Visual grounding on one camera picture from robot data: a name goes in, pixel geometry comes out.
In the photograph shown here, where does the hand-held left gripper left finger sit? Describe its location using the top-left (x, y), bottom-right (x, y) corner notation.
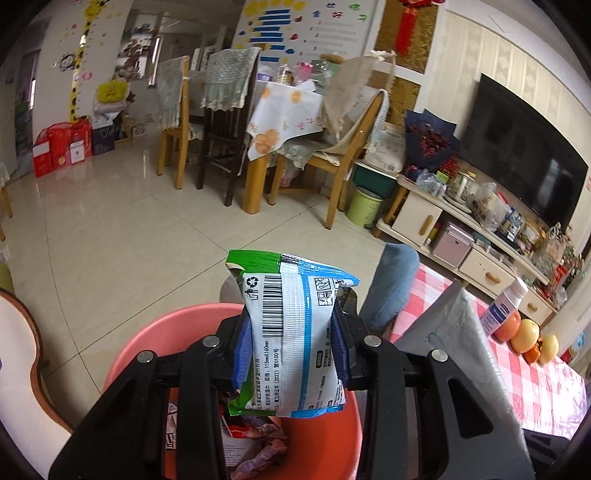
top-left (48, 314), bottom-right (252, 480)

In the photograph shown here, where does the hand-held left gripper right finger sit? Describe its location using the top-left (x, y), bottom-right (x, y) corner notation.
top-left (331, 300), bottom-right (536, 480)

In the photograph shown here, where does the green blue wipes packet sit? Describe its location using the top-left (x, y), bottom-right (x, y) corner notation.
top-left (225, 249), bottom-right (361, 418)

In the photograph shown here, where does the red plastic bucket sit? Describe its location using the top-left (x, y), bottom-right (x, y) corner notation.
top-left (102, 302), bottom-right (363, 480)

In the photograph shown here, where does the grey owl print cushion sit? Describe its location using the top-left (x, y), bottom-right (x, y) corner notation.
top-left (219, 277), bottom-right (245, 306)

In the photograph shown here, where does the white paper box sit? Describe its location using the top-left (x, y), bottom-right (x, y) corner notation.
top-left (221, 413), bottom-right (284, 457)

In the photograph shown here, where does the blue rolled cloth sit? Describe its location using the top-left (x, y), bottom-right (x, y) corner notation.
top-left (360, 244), bottom-right (420, 334)

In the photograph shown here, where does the purple snack wrapper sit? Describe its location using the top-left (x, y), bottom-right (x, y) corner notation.
top-left (229, 438), bottom-right (288, 480)

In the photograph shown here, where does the light green waste bin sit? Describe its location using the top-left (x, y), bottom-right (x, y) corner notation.
top-left (346, 185), bottom-right (385, 227)

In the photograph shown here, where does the pink storage box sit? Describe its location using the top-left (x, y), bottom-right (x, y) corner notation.
top-left (431, 220), bottom-right (476, 269)

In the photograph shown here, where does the white television cabinet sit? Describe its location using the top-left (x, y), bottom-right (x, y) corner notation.
top-left (375, 175), bottom-right (566, 326)

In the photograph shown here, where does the white blue bottle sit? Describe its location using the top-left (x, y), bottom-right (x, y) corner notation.
top-left (479, 277), bottom-right (529, 342)

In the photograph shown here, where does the wooden dining table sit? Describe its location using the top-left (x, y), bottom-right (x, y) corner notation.
top-left (242, 80), bottom-right (326, 216)

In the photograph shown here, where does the dark green storage box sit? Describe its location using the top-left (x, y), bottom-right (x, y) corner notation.
top-left (352, 162), bottom-right (400, 197)

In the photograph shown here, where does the light wooden chair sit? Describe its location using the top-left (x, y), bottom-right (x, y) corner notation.
top-left (305, 88), bottom-right (391, 230)

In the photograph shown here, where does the yellow pear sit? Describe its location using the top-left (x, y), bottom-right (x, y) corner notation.
top-left (512, 318), bottom-right (542, 354)
top-left (537, 333), bottom-right (560, 365)

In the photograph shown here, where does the clear plastic water bottle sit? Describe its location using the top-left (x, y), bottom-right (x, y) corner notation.
top-left (416, 170), bottom-right (448, 198)

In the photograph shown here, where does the glass electric kettle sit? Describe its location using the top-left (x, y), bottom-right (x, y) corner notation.
top-left (445, 172), bottom-right (477, 209)

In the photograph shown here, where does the translucent plastic bag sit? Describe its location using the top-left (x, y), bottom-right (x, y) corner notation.
top-left (473, 182), bottom-right (509, 232)

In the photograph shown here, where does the white printed sack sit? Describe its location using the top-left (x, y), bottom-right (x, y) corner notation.
top-left (364, 122), bottom-right (408, 174)

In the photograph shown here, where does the white seat wooden rim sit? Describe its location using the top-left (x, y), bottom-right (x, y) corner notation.
top-left (0, 288), bottom-right (74, 437)

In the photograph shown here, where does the printed white plastic bag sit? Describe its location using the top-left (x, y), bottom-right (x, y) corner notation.
top-left (531, 223), bottom-right (570, 278)

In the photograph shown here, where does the dark wrapped flower bouquet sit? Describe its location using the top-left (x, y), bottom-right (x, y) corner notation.
top-left (404, 109), bottom-right (461, 178)

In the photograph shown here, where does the beige mesh food cover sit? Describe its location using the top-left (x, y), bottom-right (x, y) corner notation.
top-left (323, 50), bottom-right (398, 155)

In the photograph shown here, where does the black television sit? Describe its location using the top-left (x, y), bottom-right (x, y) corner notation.
top-left (459, 73), bottom-right (589, 227)

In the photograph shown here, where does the light wooden chair lace cover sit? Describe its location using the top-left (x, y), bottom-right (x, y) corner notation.
top-left (156, 55), bottom-right (192, 190)

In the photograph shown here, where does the dark wooden chair quilted cover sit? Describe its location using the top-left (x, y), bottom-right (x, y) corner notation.
top-left (196, 46), bottom-right (263, 207)

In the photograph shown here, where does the yellow plastic bag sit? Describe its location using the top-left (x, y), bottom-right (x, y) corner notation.
top-left (96, 80), bottom-right (130, 104)

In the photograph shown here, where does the silver refrigerator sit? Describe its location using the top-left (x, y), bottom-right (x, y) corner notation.
top-left (113, 23), bottom-right (162, 100)

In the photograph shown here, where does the yellow giraffe height chart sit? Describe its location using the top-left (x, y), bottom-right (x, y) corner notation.
top-left (67, 0), bottom-right (107, 123)

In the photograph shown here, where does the white text wall poster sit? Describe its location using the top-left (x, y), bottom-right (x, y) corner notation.
top-left (295, 4), bottom-right (370, 61)

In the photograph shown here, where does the blue strip wall poster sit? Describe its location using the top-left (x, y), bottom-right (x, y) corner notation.
top-left (233, 0), bottom-right (296, 61)

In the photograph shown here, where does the red knot wall ornament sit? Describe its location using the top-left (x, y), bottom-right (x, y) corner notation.
top-left (397, 0), bottom-right (446, 56)

